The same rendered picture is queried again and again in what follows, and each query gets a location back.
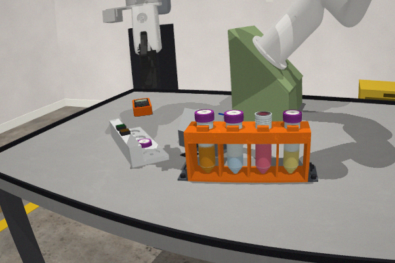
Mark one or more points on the orange test tube rack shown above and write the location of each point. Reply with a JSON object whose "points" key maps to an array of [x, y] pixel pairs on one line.
{"points": [[220, 134]]}

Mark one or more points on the purple screw cap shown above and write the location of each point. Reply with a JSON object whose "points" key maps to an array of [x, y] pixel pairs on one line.
{"points": [[233, 116], [292, 116], [204, 116], [145, 142]]}

